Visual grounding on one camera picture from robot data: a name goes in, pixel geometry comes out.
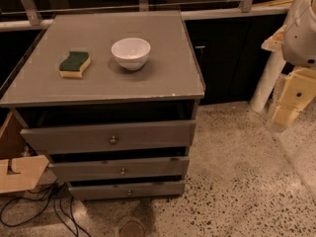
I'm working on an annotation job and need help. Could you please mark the green yellow sponge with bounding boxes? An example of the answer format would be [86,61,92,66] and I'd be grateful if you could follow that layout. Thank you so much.
[59,51,91,78]

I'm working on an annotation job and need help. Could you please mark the grey top drawer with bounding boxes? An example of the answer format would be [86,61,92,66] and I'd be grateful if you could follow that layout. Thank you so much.
[21,120,196,154]

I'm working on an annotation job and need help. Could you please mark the wooden board cutout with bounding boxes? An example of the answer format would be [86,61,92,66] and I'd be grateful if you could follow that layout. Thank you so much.
[0,113,48,194]

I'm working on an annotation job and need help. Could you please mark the floor drain cover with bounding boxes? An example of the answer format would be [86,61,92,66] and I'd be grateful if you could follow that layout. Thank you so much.
[118,220,145,237]

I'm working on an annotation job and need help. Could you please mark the blue cable on floor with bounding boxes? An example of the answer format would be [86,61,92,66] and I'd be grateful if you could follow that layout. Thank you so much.
[52,195,93,237]

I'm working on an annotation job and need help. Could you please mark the white ceramic bowl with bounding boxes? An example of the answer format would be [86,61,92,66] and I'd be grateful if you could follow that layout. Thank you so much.
[111,38,151,71]

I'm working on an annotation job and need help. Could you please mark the grey bottom drawer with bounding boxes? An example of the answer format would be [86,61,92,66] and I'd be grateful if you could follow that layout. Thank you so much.
[69,181,185,200]

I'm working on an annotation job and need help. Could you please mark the black cable on floor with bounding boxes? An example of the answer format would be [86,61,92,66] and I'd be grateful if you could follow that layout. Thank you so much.
[0,180,67,229]

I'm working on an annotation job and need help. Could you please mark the grey drawer cabinet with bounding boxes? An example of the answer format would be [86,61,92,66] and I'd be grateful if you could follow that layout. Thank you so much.
[1,11,205,190]

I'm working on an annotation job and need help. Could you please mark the metal railing frame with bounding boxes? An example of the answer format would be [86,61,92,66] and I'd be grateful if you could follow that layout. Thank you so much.
[0,0,293,32]

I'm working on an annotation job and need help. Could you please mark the grey drawer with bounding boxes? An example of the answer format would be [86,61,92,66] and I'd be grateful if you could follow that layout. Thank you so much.
[21,120,196,154]
[69,181,185,200]
[49,156,190,182]

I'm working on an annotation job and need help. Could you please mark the white slanted post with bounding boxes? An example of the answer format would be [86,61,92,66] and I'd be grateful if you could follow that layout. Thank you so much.
[250,50,285,113]

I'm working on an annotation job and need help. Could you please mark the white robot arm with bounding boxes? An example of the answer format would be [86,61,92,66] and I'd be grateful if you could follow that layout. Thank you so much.
[262,0,316,127]

